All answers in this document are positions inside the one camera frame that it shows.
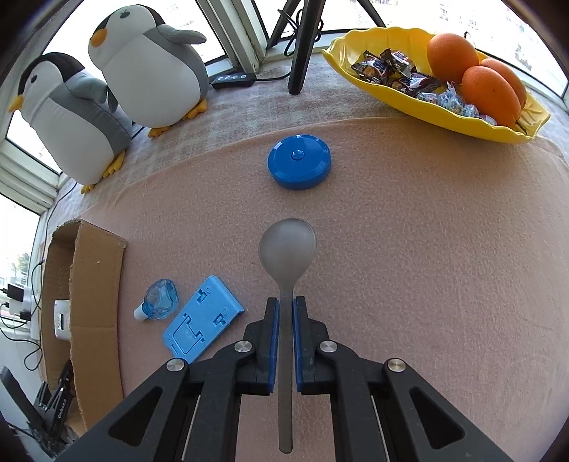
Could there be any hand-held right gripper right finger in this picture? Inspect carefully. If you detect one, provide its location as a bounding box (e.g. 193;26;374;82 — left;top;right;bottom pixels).
291;295;514;462

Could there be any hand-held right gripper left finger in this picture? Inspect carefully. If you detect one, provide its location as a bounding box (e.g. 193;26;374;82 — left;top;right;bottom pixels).
55;297;281;462

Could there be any grey metal spoon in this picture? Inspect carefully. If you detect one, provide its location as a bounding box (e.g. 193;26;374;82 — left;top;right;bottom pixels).
259;217;318;454

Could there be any cardboard box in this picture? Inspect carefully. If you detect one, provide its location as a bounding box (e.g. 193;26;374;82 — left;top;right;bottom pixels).
38;220;127;438

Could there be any blue folding phone stand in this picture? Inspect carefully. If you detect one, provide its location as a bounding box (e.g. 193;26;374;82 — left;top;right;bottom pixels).
162;275;246;365

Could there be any white plug adapter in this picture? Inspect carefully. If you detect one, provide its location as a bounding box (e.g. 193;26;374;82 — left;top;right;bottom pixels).
54;300;72;340

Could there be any white power strip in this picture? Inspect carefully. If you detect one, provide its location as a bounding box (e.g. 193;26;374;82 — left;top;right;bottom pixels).
0;284;34;321

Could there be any small blue transparent bottle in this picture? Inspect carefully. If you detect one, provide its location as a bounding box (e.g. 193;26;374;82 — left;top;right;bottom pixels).
133;279;181;321

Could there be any blue round lid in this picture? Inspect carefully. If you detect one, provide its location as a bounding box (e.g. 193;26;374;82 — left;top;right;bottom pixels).
267;134;332;191

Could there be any beige checked cloth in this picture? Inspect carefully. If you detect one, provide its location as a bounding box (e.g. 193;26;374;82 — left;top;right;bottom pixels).
58;58;569;200

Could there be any grey white penguin plush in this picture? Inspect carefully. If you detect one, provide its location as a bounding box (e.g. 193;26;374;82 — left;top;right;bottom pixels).
8;52;133;195
87;4;209;138

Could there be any brown chocolate bar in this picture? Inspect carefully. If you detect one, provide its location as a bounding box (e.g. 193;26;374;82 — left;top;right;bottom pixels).
351;60;392;85
391;73;443;96
382;49;416;74

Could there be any pile of blue wrapped candies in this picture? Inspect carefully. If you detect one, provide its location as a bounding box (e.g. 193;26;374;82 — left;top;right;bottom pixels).
417;82;498;126

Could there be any black tripod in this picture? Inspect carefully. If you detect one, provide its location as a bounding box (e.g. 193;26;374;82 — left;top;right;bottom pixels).
266;0;387;96

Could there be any yellow leaf-shaped bowl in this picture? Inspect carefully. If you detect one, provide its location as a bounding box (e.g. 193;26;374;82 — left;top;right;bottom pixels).
321;27;551;145

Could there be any orange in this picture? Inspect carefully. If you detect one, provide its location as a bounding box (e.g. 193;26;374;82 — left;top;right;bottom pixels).
480;58;527;109
427;33;480;84
461;66;522;127

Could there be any thin black cable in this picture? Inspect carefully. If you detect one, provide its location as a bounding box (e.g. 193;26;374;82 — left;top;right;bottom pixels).
9;258;45;370

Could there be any black looped cable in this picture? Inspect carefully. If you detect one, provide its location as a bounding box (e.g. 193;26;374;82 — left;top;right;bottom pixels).
280;9;324;56

